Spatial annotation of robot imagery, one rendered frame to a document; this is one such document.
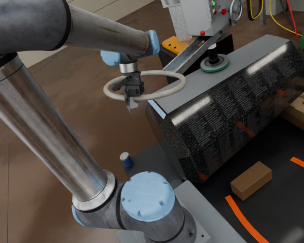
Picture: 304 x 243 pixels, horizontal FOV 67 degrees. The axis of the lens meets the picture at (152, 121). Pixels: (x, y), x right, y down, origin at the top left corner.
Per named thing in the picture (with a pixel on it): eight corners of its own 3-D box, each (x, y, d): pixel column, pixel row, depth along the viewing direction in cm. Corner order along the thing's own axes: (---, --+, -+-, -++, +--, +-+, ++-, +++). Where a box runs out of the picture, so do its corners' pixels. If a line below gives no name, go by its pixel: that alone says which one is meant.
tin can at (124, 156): (131, 158, 251) (126, 150, 243) (134, 163, 244) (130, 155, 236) (123, 163, 249) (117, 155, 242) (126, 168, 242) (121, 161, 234)
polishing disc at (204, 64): (225, 52, 185) (225, 51, 184) (231, 65, 169) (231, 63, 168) (199, 60, 190) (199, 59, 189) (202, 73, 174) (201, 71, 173)
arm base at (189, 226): (207, 241, 77) (200, 228, 71) (157, 271, 75) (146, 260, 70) (181, 198, 92) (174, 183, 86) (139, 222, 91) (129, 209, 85)
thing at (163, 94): (148, 70, 169) (147, 66, 168) (203, 81, 135) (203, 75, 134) (88, 90, 141) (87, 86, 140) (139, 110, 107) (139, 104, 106)
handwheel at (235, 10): (231, 16, 166) (229, -6, 157) (244, 16, 159) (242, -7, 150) (220, 26, 160) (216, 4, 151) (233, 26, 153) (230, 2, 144)
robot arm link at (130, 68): (115, 64, 107) (123, 59, 115) (117, 74, 109) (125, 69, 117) (133, 63, 104) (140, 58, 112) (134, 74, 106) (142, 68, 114)
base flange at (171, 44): (161, 46, 263) (159, 42, 261) (197, 26, 269) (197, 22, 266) (182, 57, 225) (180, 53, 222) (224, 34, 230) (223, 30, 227)
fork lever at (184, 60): (216, 22, 183) (215, 16, 180) (239, 22, 170) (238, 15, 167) (160, 74, 158) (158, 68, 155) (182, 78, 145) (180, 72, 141)
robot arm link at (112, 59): (119, 39, 87) (131, 34, 97) (94, 46, 91) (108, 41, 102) (127, 63, 90) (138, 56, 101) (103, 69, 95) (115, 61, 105)
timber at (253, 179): (242, 201, 177) (241, 193, 169) (231, 190, 186) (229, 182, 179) (271, 178, 182) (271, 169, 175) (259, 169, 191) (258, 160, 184)
